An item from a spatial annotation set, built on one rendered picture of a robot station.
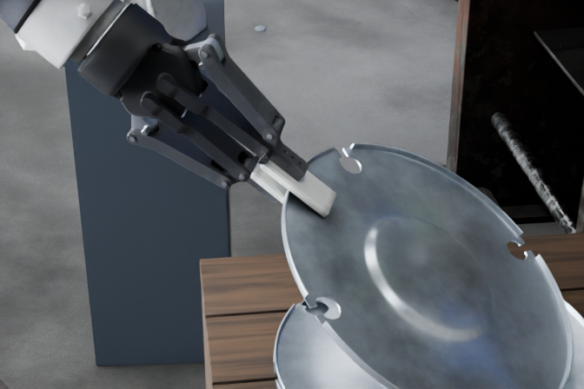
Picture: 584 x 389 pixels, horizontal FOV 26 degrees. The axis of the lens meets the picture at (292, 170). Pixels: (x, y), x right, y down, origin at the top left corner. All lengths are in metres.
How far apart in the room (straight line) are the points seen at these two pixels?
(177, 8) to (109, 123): 0.16
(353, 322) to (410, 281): 0.08
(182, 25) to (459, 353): 0.58
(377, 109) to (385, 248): 1.20
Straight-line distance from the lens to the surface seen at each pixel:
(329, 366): 1.12
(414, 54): 2.46
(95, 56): 1.02
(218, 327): 1.18
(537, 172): 1.76
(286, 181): 1.05
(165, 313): 1.63
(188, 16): 1.47
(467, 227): 1.17
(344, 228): 1.07
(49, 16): 1.01
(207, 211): 1.54
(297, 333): 1.16
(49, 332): 1.76
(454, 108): 1.90
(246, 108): 1.02
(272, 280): 1.24
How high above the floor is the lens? 1.09
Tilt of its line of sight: 32 degrees down
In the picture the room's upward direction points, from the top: straight up
